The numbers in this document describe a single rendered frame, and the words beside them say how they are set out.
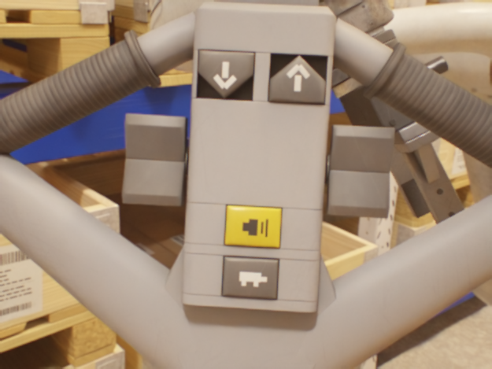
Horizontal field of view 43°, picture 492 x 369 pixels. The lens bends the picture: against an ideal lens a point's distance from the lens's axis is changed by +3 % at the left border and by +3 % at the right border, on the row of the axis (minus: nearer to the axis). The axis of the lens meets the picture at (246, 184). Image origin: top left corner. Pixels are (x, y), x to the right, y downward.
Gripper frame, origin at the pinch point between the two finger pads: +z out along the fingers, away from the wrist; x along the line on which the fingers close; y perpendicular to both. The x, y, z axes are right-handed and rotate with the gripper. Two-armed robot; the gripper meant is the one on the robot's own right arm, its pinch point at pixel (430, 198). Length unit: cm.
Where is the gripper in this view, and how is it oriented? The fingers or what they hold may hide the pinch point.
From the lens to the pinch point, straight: 64.0
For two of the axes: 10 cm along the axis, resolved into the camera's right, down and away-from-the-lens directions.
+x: -0.2, -0.6, 10.0
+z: 4.5, 8.9, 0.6
